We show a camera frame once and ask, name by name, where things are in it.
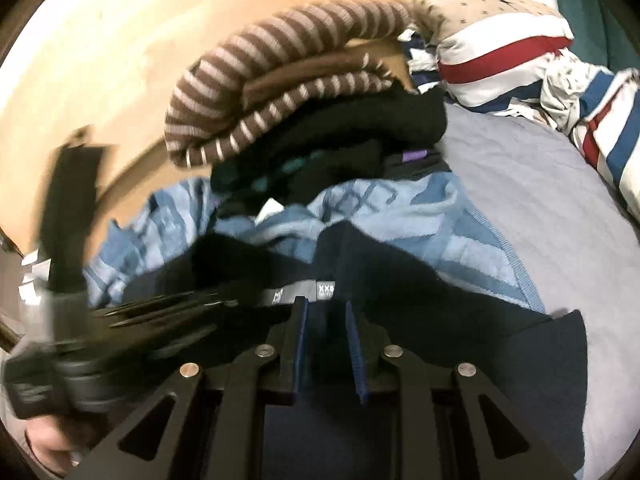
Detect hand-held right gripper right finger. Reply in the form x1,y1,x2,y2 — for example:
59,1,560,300
345,301,574,480

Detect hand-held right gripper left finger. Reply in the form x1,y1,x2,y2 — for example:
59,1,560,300
65,296,308,480

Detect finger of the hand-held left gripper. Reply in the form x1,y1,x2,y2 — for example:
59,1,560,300
97,287,282,333

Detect navy blue collared shirt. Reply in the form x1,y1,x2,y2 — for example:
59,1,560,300
120,220,588,480

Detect folded black clothes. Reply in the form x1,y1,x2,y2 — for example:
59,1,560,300
210,87,448,216

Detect person's left hand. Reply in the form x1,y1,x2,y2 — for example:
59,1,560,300
25,415,96,477

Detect light blue striped hoodie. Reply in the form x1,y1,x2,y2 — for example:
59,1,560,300
82,172,547,313

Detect folded brown striped sweater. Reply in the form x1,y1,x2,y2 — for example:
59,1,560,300
164,0,416,168

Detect wooden headboard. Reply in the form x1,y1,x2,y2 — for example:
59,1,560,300
0,0,526,256

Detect star striped pillow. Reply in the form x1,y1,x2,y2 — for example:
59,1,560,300
407,0,576,108

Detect star striped quilt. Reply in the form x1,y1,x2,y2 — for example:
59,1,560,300
400,30,640,221

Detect teal curtain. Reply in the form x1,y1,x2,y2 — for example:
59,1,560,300
547,0,640,73

